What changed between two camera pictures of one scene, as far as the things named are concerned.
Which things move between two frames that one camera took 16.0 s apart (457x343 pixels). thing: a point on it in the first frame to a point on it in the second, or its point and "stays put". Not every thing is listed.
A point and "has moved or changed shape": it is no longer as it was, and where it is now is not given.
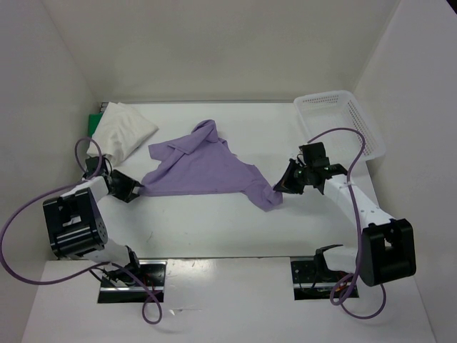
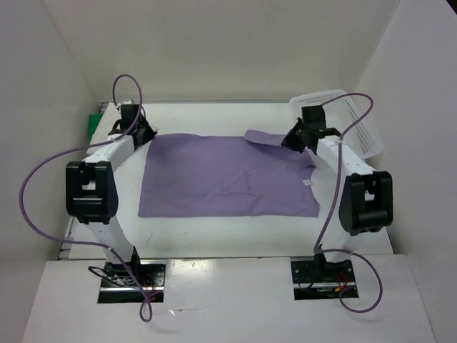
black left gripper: (126, 194) to (150, 133)
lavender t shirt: (201, 163) has moved or changed shape
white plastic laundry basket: (320, 113) stays put
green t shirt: (93, 120) stays put
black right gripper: (286, 184) to (290, 141)
